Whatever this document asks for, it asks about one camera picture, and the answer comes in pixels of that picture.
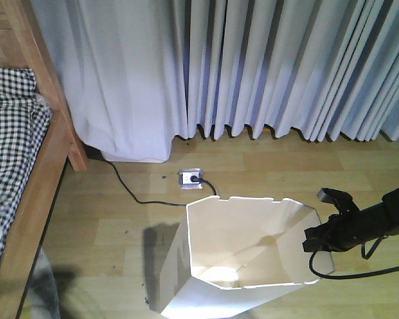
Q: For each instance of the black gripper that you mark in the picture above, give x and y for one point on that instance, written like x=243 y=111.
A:
x=348 y=228

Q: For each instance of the white plastic trash bin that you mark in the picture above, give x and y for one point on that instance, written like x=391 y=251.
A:
x=231 y=255

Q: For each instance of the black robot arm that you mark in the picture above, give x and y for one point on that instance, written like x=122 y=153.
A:
x=391 y=205

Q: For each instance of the floor power socket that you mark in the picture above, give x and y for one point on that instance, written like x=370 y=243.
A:
x=190 y=178

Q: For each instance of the grey pleated curtain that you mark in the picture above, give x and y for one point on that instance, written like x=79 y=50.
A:
x=136 y=74

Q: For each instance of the black white checkered bedding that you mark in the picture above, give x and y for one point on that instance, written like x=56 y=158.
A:
x=24 y=121

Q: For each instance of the wooden bed frame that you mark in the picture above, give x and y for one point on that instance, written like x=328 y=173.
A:
x=22 y=45

